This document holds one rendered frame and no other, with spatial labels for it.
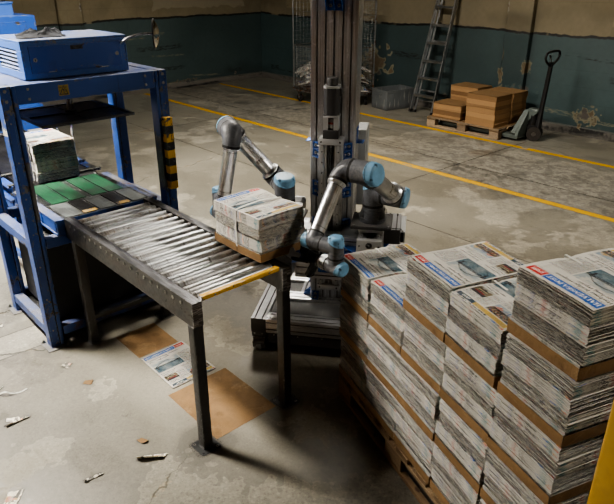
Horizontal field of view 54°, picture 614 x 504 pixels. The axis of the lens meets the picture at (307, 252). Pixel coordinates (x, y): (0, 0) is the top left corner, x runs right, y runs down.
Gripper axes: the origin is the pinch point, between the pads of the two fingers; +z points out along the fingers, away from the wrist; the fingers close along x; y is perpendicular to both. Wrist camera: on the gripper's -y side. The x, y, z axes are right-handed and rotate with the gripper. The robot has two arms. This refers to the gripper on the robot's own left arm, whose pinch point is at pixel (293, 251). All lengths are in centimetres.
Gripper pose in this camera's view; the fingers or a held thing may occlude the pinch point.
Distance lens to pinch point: 306.6
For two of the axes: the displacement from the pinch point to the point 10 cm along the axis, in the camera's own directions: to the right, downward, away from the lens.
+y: 0.2, -9.2, -4.0
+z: -6.8, -3.1, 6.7
